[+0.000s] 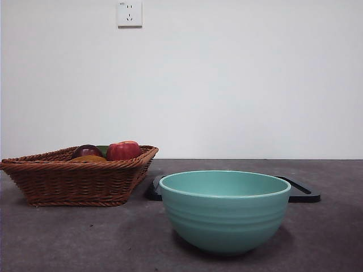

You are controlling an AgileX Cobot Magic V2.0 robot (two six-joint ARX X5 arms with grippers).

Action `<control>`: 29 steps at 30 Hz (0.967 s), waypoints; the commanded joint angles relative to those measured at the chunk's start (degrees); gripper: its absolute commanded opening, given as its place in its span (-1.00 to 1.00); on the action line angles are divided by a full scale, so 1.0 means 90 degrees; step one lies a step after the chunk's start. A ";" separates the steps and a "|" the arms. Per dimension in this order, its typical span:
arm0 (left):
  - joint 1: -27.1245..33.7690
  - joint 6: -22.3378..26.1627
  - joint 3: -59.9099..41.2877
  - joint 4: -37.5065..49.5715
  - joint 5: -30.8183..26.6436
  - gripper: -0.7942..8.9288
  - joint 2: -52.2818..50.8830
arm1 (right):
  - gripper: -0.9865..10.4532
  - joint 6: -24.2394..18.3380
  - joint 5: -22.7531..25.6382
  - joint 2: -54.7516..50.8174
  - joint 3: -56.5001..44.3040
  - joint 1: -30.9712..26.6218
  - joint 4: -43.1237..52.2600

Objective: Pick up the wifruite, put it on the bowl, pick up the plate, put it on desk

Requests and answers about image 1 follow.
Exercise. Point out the brown kiwi fruit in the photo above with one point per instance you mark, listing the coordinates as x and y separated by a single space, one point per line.
88 158

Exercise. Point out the teal ceramic bowl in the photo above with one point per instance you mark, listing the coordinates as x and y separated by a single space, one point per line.
227 226

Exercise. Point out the green leaf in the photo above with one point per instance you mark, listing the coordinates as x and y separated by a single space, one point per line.
102 149

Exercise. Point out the dark red apple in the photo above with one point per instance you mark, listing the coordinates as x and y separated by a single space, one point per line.
86 150

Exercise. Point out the brown wicker basket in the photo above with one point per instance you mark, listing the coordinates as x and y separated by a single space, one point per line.
73 181

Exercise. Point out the dark rectangular tray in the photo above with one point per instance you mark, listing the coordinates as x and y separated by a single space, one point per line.
304 195

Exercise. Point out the white wall socket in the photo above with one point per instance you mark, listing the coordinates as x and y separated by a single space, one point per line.
130 14

